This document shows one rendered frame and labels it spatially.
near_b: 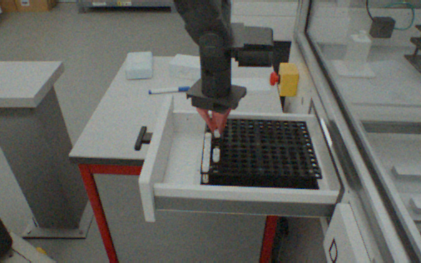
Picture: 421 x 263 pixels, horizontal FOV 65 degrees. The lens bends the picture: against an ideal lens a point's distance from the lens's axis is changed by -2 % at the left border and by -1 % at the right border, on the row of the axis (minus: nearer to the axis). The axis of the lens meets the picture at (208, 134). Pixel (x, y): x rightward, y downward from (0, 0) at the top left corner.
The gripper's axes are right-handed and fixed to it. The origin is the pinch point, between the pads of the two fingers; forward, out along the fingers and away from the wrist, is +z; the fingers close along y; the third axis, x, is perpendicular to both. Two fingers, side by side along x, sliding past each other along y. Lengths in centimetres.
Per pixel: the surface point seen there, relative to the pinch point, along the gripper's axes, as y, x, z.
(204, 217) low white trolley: 7.9, -5.3, 40.1
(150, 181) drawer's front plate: 3.7, 19.1, -1.2
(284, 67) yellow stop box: -4.4, -34.6, 2.0
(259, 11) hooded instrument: 17, -77, 2
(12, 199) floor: 124, -6, 89
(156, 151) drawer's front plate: 6.6, 12.8, -1.8
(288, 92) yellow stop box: -7.0, -31.7, 7.8
